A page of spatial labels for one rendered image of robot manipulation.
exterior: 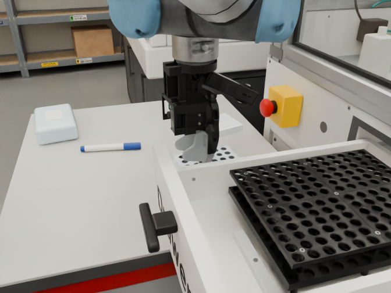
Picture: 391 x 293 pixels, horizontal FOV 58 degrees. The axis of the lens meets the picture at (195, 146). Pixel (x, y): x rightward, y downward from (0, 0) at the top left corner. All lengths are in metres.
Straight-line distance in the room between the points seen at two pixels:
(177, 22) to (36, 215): 0.43
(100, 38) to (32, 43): 0.82
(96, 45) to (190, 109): 3.60
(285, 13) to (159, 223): 0.25
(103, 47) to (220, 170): 3.71
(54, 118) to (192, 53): 0.49
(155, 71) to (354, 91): 0.69
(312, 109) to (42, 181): 0.56
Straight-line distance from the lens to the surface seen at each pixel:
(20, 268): 0.60
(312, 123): 0.74
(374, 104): 0.60
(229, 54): 1.22
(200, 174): 0.51
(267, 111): 0.75
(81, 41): 4.12
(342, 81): 0.65
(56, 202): 0.71
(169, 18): 0.44
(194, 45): 0.55
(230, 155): 0.73
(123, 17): 0.45
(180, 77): 0.57
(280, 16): 0.37
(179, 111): 0.57
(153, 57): 1.15
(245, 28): 0.39
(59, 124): 0.90
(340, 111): 0.67
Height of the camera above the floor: 1.17
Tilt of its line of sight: 29 degrees down
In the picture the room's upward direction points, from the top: straight up
